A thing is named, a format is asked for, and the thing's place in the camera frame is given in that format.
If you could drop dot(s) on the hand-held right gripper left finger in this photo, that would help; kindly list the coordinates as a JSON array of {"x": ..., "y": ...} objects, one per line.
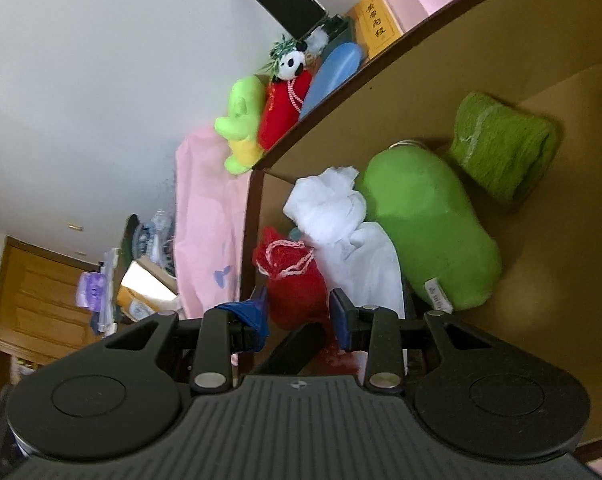
[{"x": 253, "y": 320}]

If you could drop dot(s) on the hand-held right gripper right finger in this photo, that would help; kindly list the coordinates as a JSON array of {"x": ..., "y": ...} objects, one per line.
[{"x": 342, "y": 322}]

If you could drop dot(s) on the red knitted pouch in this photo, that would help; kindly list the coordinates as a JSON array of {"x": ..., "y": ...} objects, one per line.
[{"x": 293, "y": 280}]

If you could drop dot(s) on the white cloth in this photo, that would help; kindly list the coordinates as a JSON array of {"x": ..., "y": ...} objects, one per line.
[{"x": 341, "y": 220}]

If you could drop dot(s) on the brown cardboard box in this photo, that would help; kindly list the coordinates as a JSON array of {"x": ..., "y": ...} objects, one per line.
[{"x": 556, "y": 285}]

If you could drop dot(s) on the green knitted cloth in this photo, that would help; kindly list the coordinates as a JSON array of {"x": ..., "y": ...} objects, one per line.
[{"x": 506, "y": 150}]

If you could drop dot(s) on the pink printed tablecloth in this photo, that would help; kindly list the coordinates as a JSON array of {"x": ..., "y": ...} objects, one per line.
[{"x": 201, "y": 210}]

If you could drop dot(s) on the blue patterned packets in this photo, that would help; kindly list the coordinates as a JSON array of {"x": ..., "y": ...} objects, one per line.
[{"x": 153, "y": 240}]

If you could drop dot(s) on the dark green object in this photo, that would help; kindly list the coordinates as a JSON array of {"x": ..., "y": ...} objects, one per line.
[{"x": 129, "y": 235}]

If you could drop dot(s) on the purple packet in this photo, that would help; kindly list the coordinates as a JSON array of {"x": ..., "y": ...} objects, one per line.
[{"x": 91, "y": 290}]

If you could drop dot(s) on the lime green plush toy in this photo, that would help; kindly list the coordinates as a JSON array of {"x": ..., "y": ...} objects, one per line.
[{"x": 243, "y": 120}]

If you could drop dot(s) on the red plush pouch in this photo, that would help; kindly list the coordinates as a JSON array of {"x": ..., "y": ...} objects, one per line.
[{"x": 281, "y": 110}]

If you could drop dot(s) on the wooden cabinet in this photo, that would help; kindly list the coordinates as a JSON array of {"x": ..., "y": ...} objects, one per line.
[{"x": 36, "y": 305}]

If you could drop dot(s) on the blue case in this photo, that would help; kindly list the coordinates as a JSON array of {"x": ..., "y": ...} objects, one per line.
[{"x": 331, "y": 75}]

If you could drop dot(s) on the panda plush toy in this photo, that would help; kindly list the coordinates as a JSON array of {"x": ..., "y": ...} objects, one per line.
[{"x": 291, "y": 62}]

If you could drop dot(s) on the black phone stand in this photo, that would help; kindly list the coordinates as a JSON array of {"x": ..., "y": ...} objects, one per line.
[{"x": 333, "y": 32}]

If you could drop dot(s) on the yellow book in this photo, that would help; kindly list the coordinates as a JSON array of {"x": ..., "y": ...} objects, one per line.
[{"x": 378, "y": 22}]

